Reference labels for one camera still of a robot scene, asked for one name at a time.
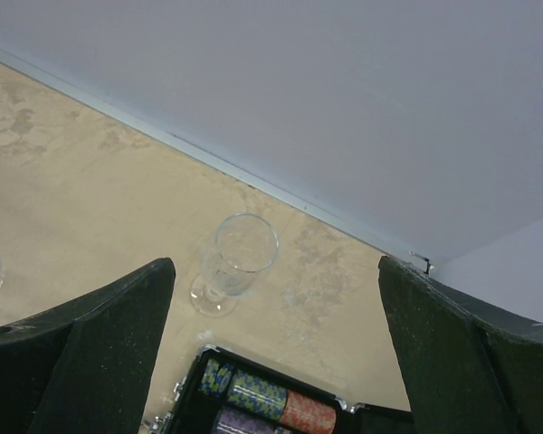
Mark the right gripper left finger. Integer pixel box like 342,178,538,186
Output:
0,258,176,433

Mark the aluminium rail frame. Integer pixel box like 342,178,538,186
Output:
0,48,434,274

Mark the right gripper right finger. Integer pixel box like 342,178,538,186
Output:
378,256,543,433

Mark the black poker chip case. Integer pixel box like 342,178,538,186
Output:
142,344,416,434

